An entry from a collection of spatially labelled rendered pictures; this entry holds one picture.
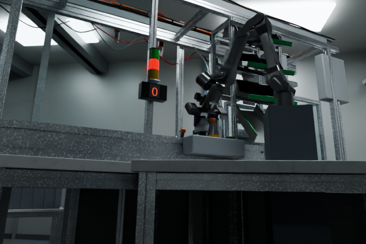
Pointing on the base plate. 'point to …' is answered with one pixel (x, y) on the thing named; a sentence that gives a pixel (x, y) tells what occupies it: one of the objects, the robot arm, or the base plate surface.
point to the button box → (213, 147)
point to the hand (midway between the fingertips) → (202, 120)
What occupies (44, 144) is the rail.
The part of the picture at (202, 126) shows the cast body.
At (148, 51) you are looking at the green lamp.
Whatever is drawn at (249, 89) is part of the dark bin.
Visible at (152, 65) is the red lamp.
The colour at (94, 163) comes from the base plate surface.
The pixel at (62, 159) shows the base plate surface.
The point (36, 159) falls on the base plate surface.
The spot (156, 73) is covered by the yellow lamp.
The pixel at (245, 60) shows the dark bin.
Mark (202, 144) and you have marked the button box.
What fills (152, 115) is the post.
